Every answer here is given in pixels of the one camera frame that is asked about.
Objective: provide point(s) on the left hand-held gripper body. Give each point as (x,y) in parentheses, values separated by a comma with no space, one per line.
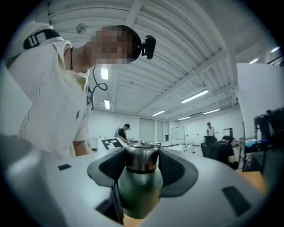
(111,144)

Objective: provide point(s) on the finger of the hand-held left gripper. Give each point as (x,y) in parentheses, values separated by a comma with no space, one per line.
(114,206)

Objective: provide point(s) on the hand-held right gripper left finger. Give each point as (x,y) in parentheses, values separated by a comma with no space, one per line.
(55,188)

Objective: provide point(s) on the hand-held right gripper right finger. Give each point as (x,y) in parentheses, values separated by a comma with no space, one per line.
(199,210)

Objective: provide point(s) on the green bottle body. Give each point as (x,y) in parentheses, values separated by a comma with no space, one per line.
(139,195)

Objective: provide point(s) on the stainless steel bottle cap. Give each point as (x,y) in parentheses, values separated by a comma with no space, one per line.
(142,159)

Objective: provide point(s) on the person's left forearm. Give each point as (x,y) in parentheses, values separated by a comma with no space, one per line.
(81,148)

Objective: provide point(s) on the black mesh chair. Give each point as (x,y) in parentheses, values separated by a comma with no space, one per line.
(208,148)

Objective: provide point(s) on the whiteboard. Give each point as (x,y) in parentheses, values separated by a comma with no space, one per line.
(177,133)

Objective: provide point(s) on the person's cream shirt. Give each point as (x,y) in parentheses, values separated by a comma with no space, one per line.
(44,99)

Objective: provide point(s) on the person's head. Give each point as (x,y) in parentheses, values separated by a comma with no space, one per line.
(88,55)

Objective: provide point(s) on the ceiling strip lights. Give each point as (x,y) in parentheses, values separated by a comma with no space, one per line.
(194,96)

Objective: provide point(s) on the black bag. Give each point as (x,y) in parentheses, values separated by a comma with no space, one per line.
(270,124)

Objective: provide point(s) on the round ceiling fixture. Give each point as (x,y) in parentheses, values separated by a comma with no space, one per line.
(81,28)

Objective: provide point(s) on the white partition panel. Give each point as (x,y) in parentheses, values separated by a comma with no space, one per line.
(259,88)

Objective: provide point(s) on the black head camera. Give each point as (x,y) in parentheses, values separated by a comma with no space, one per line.
(149,47)

